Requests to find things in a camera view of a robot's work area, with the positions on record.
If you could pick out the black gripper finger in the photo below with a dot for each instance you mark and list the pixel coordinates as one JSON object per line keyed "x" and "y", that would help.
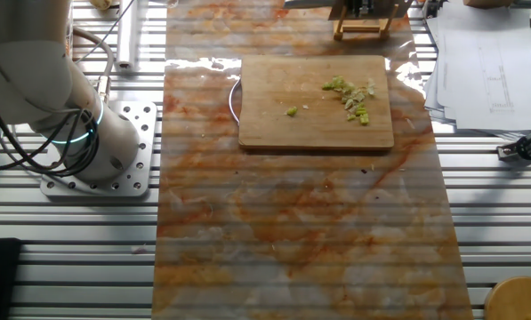
{"x": 358, "y": 8}
{"x": 369, "y": 6}

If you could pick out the wooden knife rack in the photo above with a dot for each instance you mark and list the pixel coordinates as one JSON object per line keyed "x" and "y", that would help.
{"x": 358, "y": 29}

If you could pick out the steel cleaver knife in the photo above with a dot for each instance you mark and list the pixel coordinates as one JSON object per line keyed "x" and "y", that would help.
{"x": 394, "y": 9}

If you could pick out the wooden cutting board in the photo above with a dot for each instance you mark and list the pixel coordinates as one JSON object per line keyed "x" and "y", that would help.
{"x": 292, "y": 129}

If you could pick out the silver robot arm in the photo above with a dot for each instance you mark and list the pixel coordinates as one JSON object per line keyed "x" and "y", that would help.
{"x": 25, "y": 66}

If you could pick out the pale cut scallion slice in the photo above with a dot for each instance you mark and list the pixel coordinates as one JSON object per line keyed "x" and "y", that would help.
{"x": 371, "y": 89}

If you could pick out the small green scallion slice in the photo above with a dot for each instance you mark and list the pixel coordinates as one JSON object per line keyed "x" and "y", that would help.
{"x": 351, "y": 117}

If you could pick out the green scallion stalk piece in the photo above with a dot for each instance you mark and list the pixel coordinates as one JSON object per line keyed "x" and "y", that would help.
{"x": 364, "y": 119}

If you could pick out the tan cardboard box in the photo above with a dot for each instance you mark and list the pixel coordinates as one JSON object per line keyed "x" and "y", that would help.
{"x": 487, "y": 2}

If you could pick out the white paper sheets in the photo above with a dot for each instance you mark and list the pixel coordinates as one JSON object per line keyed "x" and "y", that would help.
{"x": 483, "y": 66}

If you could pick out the orange marble patterned mat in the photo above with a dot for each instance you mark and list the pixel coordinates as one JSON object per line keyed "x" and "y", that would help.
{"x": 292, "y": 222}

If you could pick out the white plastic wrap roll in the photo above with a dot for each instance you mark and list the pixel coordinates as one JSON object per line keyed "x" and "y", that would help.
{"x": 127, "y": 35}

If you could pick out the wooden cup tree stand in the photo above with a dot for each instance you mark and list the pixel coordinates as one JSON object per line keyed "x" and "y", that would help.
{"x": 518, "y": 300}

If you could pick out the black rectangular case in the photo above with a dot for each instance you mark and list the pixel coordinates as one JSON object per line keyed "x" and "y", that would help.
{"x": 0, "y": 280}

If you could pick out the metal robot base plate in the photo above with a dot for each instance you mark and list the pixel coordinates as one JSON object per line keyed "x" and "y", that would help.
{"x": 142, "y": 146}

